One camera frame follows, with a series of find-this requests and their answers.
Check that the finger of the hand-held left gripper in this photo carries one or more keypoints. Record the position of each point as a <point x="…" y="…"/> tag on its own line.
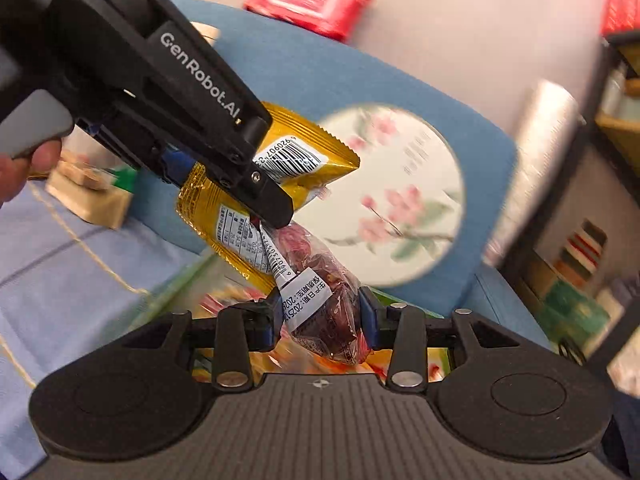
<point x="267" y="202"/>
<point x="177" y="167"/>

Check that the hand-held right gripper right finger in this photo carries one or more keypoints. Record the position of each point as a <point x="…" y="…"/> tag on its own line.
<point x="365" y="320"/>

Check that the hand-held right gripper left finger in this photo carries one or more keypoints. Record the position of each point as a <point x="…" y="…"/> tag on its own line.
<point x="275" y="320"/>

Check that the yellow snack packet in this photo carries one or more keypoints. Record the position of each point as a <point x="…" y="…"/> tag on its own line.
<point x="200" y="205"/>

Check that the clear packet of red dates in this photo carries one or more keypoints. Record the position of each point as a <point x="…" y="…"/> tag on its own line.
<point x="320" y="280"/>

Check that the green cardboard box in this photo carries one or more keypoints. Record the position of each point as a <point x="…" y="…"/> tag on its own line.
<point x="167" y="292"/>

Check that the person's left hand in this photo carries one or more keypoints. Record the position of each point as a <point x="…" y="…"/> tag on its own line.
<point x="15" y="175"/>

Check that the large beige grain bag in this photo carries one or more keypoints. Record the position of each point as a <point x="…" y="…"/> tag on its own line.
<point x="95" y="207"/>

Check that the beige square biscuit packet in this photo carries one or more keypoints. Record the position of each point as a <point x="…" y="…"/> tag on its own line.
<point x="82" y="175"/>

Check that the round floral fan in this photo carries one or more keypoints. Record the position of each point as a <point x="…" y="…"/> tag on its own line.
<point x="400" y="185"/>

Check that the striped light blue blanket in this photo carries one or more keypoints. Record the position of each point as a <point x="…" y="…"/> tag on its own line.
<point x="60" y="285"/>

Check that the blue sofa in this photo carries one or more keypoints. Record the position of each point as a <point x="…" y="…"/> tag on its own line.
<point x="400" y="90"/>

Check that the red wet wipes pack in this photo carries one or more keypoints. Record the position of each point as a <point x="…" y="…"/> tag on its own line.
<point x="310" y="0"/>

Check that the green boxes on shelf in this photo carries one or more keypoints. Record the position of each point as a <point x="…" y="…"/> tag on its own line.
<point x="575" y="310"/>

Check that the striped vase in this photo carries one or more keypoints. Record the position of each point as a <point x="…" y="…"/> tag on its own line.
<point x="580" y="250"/>

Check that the white textured cloth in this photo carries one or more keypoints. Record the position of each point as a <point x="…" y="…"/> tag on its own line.
<point x="540" y="160"/>

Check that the dark shelf frame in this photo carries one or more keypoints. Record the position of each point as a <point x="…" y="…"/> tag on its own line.
<point x="605" y="75"/>

